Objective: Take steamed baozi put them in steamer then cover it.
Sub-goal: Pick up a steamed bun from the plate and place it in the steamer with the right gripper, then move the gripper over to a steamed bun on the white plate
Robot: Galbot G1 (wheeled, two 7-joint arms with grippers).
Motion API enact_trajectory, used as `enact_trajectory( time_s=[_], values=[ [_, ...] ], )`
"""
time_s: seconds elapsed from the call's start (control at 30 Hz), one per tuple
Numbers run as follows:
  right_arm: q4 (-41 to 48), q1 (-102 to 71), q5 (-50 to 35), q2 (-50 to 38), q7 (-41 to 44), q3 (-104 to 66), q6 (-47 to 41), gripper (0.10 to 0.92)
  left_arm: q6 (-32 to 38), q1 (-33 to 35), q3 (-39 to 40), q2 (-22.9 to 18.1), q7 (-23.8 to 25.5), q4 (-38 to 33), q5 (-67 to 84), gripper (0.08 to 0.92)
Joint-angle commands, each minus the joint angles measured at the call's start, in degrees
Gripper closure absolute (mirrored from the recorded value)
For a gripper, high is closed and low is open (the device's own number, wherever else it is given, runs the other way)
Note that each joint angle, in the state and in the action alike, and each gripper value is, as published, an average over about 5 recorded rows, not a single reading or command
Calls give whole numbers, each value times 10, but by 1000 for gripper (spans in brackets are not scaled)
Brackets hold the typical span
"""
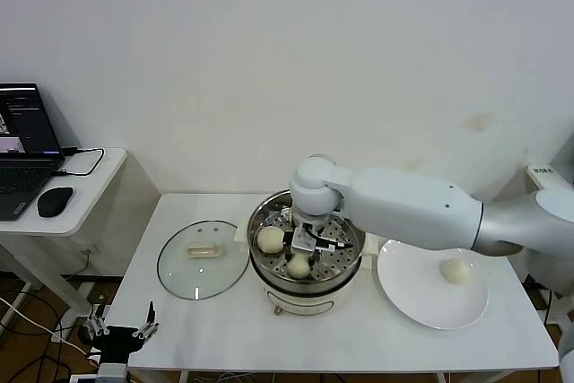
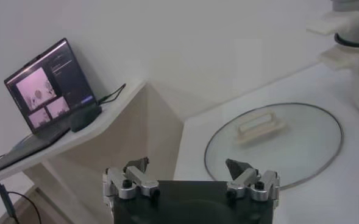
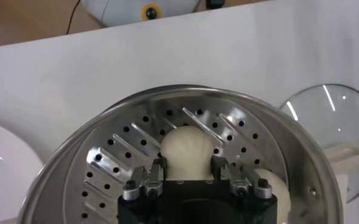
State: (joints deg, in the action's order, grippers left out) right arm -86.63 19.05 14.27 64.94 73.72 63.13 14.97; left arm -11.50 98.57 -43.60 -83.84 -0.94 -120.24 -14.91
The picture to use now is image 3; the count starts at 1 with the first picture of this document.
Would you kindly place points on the stainless steel steamer basket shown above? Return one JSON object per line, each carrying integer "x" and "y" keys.
{"x": 106, "y": 164}

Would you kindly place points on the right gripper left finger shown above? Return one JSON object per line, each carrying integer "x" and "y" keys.
{"x": 145, "y": 182}

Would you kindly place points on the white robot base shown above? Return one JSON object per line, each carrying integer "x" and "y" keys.
{"x": 121, "y": 10}

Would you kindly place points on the white round plate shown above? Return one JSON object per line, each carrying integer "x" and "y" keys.
{"x": 8, "y": 182}

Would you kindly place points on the white steamed baozi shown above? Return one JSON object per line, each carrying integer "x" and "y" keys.
{"x": 281, "y": 194}
{"x": 186, "y": 152}

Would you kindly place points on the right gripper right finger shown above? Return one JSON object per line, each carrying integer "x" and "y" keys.
{"x": 246, "y": 182}

